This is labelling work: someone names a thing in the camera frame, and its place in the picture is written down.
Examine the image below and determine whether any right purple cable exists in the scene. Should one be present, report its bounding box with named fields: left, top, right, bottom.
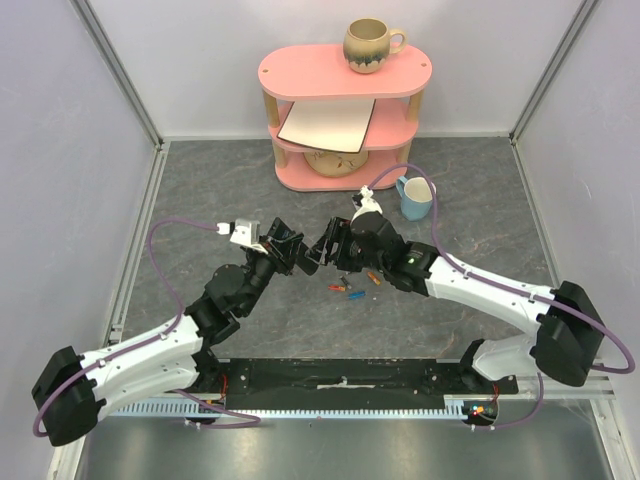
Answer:
left=367, top=163, right=637, bottom=432

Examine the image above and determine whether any beige bird-painted bowl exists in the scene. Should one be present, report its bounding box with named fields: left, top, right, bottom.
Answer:
left=303, top=150, right=369, bottom=178

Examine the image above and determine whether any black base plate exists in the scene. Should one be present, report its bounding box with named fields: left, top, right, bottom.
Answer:
left=187, top=358, right=519, bottom=410

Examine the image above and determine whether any beige ceramic mug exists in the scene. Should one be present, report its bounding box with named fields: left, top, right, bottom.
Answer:
left=343, top=18, right=407, bottom=74

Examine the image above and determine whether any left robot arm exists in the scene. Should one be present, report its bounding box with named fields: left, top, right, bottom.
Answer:
left=31, top=219, right=307, bottom=446

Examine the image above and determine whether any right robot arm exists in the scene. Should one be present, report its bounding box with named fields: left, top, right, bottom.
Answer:
left=313, top=212, right=604, bottom=394

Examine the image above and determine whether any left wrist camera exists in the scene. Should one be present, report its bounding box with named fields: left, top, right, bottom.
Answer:
left=216, top=219, right=265, bottom=252

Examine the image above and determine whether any black gold battery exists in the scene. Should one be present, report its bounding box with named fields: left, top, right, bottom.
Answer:
left=340, top=276, right=352, bottom=290

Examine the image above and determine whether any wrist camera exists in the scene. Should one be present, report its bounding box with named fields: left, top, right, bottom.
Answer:
left=351, top=185, right=383, bottom=220
left=216, top=219, right=265, bottom=252

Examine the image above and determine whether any white cable duct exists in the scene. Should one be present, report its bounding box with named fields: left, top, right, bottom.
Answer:
left=111, top=396, right=497, bottom=422

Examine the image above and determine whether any pink three-tier shelf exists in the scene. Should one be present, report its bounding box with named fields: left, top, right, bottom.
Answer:
left=258, top=44, right=432, bottom=192

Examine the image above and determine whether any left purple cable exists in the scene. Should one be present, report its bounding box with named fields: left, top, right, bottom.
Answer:
left=32, top=217, right=264, bottom=438

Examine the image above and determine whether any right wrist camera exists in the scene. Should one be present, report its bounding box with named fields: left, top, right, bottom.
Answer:
left=351, top=185, right=383, bottom=220

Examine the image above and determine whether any purple cable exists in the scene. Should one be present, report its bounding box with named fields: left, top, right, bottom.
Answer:
left=32, top=217, right=264, bottom=438
left=367, top=163, right=637, bottom=432

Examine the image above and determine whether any white square plate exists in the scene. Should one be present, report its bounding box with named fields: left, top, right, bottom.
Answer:
left=277, top=99, right=376, bottom=153

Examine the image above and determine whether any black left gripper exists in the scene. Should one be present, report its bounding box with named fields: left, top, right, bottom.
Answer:
left=240, top=231, right=305, bottom=316

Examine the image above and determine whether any light blue mug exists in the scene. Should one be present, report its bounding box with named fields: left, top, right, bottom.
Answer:
left=396, top=176, right=433, bottom=221

